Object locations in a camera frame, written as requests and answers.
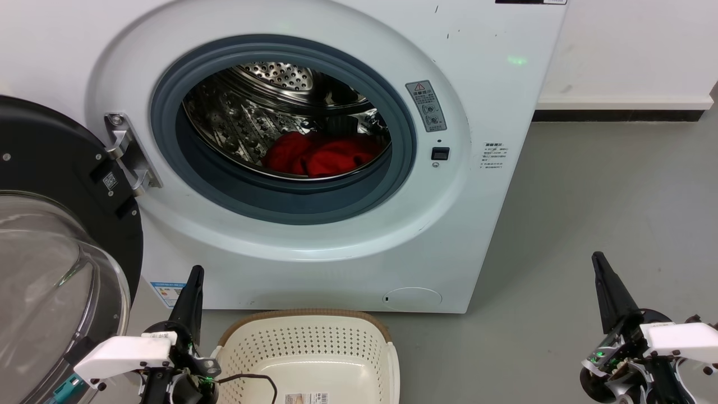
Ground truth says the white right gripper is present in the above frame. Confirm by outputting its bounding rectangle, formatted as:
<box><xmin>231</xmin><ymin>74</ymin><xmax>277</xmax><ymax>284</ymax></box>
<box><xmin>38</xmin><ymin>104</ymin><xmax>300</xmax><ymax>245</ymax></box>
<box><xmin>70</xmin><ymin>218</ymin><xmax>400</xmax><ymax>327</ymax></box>
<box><xmin>586</xmin><ymin>251</ymin><xmax>718</xmax><ymax>374</ymax></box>

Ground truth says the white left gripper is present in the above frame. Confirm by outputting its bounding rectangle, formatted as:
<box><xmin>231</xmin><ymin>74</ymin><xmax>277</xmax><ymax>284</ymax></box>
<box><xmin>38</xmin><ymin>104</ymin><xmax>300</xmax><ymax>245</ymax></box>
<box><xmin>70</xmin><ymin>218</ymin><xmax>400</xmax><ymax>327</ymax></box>
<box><xmin>74</xmin><ymin>265</ymin><xmax>220</xmax><ymax>389</ymax></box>

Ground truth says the red and white garment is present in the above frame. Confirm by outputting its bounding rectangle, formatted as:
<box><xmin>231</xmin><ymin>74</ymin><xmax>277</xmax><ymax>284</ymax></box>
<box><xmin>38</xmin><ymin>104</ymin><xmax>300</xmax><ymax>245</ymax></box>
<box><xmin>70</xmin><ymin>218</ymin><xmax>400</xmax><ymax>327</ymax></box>
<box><xmin>263</xmin><ymin>132</ymin><xmax>382</xmax><ymax>179</ymax></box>

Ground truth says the cream plastic laundry basket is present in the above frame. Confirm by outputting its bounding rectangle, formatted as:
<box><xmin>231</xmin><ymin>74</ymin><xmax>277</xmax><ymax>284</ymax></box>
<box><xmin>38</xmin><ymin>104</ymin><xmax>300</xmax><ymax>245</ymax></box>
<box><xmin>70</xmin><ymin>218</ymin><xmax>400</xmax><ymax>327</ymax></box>
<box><xmin>210</xmin><ymin>309</ymin><xmax>401</xmax><ymax>404</ymax></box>

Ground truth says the silver metal door hinge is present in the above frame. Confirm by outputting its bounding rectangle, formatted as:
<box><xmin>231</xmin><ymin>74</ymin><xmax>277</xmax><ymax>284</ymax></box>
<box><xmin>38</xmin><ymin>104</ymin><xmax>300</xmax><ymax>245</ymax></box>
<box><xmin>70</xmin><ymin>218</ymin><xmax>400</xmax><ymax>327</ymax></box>
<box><xmin>104</xmin><ymin>113</ymin><xmax>163</xmax><ymax>197</ymax></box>

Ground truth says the stainless steel washing machine drum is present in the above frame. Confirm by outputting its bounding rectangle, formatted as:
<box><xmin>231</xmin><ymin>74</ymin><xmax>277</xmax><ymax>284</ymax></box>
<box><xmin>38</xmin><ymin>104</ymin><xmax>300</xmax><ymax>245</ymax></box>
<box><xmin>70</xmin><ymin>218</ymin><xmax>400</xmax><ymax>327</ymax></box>
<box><xmin>182</xmin><ymin>62</ymin><xmax>392</xmax><ymax>181</ymax></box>

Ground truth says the black washer door with glass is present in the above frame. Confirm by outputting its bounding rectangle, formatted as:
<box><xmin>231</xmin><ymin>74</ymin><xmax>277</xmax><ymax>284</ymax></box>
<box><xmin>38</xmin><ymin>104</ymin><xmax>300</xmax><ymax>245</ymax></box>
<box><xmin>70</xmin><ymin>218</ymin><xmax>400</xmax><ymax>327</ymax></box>
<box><xmin>0</xmin><ymin>95</ymin><xmax>144</xmax><ymax>404</ymax></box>

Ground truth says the blue energy label sticker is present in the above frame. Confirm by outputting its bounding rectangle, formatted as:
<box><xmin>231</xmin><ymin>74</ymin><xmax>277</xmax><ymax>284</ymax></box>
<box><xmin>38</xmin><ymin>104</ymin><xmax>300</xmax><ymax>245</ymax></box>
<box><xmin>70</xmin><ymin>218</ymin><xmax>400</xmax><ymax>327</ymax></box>
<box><xmin>150</xmin><ymin>282</ymin><xmax>186</xmax><ymax>309</ymax></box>

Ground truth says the grey rubber door gasket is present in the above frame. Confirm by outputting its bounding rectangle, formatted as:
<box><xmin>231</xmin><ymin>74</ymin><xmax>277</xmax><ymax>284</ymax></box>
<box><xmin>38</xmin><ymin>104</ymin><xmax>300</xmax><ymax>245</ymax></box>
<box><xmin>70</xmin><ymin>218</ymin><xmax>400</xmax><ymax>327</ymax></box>
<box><xmin>150</xmin><ymin>35</ymin><xmax>417</xmax><ymax>225</ymax></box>

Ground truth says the white front-load washing machine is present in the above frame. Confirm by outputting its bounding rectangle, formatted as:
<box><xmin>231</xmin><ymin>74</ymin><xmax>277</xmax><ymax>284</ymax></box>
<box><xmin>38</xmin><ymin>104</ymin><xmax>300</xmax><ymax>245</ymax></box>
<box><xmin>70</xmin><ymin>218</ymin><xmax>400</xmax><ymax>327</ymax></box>
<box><xmin>0</xmin><ymin>0</ymin><xmax>568</xmax><ymax>314</ymax></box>

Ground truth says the white text sticker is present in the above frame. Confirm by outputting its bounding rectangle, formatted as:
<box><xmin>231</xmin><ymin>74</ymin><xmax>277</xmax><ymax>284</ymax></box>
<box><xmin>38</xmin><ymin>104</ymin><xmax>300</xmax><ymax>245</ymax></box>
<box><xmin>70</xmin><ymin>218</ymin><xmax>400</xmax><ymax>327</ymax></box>
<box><xmin>484</xmin><ymin>141</ymin><xmax>509</xmax><ymax>171</ymax></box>

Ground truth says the round white filter cover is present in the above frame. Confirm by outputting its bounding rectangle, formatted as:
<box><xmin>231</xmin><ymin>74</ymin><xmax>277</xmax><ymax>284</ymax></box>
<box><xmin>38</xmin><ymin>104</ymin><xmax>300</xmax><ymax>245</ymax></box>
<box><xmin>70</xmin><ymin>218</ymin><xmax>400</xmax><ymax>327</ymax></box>
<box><xmin>383</xmin><ymin>287</ymin><xmax>443</xmax><ymax>311</ymax></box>

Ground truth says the grey warning label sticker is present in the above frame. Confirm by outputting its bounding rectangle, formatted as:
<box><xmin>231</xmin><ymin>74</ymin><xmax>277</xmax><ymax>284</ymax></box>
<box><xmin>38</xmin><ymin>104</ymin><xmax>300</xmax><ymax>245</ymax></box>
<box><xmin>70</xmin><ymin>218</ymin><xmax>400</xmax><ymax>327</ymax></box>
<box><xmin>405</xmin><ymin>80</ymin><xmax>448</xmax><ymax>133</ymax></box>

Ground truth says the thin black cable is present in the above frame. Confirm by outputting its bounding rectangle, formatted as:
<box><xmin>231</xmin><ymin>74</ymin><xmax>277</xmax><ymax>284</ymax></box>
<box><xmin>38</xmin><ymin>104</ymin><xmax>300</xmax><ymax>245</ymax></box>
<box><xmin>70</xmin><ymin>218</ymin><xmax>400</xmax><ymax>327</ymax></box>
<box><xmin>216</xmin><ymin>373</ymin><xmax>278</xmax><ymax>404</ymax></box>

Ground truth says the white and black wall baseboard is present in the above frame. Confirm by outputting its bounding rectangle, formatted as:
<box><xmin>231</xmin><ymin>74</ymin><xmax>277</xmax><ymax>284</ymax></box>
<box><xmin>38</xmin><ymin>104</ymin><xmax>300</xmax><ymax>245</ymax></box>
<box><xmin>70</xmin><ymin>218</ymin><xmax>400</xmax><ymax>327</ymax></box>
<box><xmin>533</xmin><ymin>95</ymin><xmax>714</xmax><ymax>122</ymax></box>

